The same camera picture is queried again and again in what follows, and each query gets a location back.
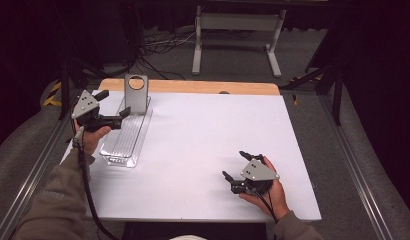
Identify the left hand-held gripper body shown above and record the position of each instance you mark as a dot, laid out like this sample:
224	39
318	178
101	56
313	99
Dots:
86	105

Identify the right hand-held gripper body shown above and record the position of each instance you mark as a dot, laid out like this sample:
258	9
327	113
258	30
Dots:
258	171

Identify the clear plastic packaging tray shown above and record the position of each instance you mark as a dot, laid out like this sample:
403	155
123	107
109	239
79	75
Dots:
128	140

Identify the person's right hand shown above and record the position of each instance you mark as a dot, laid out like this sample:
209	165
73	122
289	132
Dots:
276	196

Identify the person's left hand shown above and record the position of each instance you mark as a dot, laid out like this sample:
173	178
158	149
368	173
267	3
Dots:
93	138

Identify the black metal stand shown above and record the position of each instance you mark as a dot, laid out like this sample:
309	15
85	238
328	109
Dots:
64	80
336	96

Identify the yellow black floor tape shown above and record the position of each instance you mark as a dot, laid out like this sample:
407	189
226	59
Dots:
53	96

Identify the white board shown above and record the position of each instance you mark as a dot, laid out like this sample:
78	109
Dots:
199	150

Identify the dark table grommet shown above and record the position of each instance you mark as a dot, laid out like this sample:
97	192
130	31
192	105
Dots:
224	92

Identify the white round object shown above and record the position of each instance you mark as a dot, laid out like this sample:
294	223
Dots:
188	237

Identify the wooden table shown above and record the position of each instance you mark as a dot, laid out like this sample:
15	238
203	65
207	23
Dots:
199	86

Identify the white metal stand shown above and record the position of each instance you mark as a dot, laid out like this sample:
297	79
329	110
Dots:
238	21

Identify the aluminium floor rail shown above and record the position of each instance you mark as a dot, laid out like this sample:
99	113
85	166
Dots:
26	183
356	166

